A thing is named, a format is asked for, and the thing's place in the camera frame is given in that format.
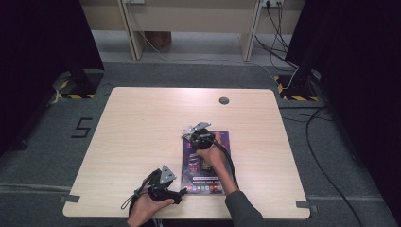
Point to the black stand base hazard tape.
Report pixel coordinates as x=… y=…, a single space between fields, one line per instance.
x=85 y=83
x=296 y=88

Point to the white wall power outlet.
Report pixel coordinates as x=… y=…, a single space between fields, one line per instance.
x=272 y=2

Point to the brown cardboard box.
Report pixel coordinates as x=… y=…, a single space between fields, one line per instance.
x=159 y=39

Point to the red illustrated magazine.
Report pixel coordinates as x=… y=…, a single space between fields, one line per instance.
x=201 y=181

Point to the person's right hand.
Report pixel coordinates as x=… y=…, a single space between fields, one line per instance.
x=214 y=156

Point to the person's left hand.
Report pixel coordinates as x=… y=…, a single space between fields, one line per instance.
x=142 y=208

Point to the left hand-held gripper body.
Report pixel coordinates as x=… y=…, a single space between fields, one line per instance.
x=160 y=189

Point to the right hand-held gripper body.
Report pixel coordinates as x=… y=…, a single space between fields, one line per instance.
x=201 y=140

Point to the black curtain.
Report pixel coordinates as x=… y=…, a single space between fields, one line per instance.
x=362 y=63
x=38 y=47

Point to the round grey table grommet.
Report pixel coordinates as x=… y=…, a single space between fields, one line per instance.
x=223 y=101

